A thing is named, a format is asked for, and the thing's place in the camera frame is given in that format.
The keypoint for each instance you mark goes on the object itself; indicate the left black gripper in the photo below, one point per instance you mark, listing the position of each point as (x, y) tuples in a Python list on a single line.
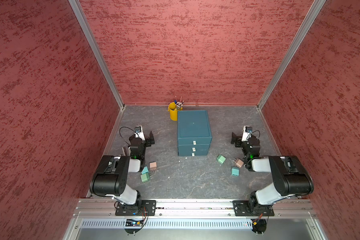
[(147, 140)]

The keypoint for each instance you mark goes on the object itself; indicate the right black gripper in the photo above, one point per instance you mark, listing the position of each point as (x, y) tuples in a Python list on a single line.
[(238, 140)]

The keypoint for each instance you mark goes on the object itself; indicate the pink plug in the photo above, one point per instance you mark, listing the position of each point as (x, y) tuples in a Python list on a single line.
[(238, 163), (153, 166)]

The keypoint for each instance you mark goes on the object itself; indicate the green plug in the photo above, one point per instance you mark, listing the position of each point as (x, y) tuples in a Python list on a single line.
[(221, 159), (145, 177)]

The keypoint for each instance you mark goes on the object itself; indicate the teal plug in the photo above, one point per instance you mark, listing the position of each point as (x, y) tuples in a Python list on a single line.
[(235, 171), (145, 170)]

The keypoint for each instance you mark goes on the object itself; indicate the teal three-drawer cabinet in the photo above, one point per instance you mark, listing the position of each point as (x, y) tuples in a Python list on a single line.
[(194, 134)]

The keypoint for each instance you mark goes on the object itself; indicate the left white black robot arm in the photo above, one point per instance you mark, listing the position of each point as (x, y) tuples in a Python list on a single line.
[(110, 177)]

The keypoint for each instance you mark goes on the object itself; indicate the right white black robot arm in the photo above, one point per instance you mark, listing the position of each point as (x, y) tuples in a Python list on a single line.
[(290, 178)]

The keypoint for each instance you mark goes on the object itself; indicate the yellow pen bucket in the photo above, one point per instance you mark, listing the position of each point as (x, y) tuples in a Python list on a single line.
[(173, 109)]

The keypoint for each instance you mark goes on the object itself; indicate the pens in bucket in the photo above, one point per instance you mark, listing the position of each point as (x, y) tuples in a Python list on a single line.
[(178, 104)]

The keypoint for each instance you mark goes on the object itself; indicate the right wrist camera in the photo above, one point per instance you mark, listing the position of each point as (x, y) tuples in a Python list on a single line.
[(247, 132)]

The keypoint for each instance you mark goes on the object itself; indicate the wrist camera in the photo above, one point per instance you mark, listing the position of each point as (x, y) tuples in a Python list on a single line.
[(247, 132), (139, 130)]

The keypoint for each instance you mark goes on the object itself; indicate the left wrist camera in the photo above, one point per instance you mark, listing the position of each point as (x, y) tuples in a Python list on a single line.
[(139, 130)]

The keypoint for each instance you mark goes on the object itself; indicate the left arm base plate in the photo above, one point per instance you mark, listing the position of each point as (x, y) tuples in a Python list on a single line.
[(140, 209)]

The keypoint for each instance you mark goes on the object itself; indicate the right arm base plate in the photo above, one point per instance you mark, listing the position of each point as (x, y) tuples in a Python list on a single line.
[(252, 209)]

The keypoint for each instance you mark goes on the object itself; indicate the aluminium front rail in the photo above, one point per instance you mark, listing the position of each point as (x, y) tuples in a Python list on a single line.
[(196, 209)]

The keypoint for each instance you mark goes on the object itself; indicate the left aluminium corner post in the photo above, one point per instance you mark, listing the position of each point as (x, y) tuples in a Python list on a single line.
[(83, 22)]

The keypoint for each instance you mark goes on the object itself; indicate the aluminium corner post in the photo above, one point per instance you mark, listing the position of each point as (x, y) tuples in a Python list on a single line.
[(83, 22), (304, 28)]

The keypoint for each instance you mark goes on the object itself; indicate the right aluminium corner post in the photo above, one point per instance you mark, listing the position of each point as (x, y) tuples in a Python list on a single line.
[(304, 28)]

